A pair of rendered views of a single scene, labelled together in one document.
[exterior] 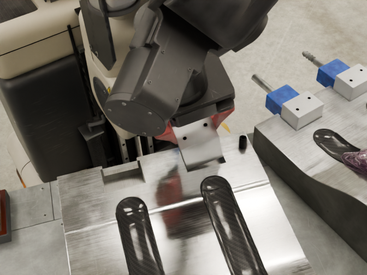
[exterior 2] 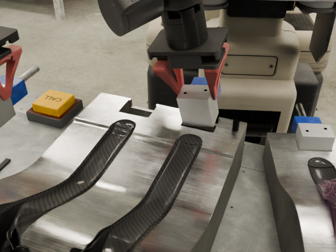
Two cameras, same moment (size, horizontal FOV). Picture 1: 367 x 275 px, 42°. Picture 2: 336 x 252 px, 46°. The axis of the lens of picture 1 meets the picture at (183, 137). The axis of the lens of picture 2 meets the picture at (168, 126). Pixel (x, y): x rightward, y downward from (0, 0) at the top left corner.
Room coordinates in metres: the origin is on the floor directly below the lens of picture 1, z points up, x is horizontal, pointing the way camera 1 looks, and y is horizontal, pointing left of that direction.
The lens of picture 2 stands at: (-0.04, -0.27, 1.25)
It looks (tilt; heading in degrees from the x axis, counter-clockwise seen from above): 36 degrees down; 34
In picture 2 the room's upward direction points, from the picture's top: straight up
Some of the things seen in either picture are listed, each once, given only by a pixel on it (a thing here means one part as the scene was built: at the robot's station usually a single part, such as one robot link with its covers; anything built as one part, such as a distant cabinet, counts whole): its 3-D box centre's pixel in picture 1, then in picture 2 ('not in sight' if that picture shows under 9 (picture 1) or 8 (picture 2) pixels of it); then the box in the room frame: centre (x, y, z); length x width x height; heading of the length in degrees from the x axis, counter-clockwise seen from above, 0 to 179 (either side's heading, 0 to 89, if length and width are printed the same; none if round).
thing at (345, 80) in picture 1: (330, 72); not in sight; (0.60, -0.25, 0.86); 0.13 x 0.05 x 0.05; 30
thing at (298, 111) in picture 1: (280, 99); (306, 126); (0.54, -0.16, 0.86); 0.13 x 0.05 x 0.05; 30
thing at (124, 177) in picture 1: (124, 183); (139, 116); (0.39, 0.08, 0.87); 0.05 x 0.05 x 0.04; 13
